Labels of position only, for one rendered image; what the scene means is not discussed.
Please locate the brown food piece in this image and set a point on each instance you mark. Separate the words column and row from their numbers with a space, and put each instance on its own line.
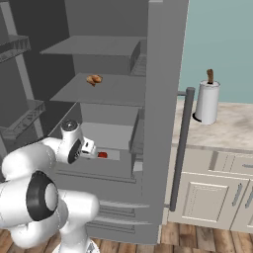
column 94, row 79

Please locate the cream cupboard drawer front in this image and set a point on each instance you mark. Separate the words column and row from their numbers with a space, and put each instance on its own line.
column 230, row 162

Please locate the cream cupboard door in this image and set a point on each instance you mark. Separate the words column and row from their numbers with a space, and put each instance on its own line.
column 206, row 201
column 244, row 214

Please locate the grey fridge shelf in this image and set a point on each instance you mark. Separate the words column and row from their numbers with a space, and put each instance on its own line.
column 95, row 45
column 105, row 90

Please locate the white paper towel roll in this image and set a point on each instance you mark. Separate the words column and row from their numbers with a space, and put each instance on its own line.
column 207, row 103

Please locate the grey door rack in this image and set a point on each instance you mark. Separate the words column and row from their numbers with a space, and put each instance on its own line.
column 139, row 62
column 137, row 135
column 13, row 46
column 24, row 122

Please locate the grey fridge body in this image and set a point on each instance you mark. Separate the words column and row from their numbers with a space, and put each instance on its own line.
column 108, row 19

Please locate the grey fridge door with racks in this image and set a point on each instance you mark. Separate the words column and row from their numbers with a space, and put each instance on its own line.
column 16, row 82

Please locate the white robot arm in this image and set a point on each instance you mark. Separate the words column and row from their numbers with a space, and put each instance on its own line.
column 33, row 197

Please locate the grey fridge drawer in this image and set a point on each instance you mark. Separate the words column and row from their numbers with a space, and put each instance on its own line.
column 108, row 171

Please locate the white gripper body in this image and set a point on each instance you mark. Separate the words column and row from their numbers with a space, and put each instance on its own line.
column 92, row 151

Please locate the red bell pepper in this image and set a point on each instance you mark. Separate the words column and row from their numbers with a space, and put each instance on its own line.
column 102, row 154

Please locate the brown paper towel holder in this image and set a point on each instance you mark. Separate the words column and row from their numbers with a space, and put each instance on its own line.
column 210, row 76

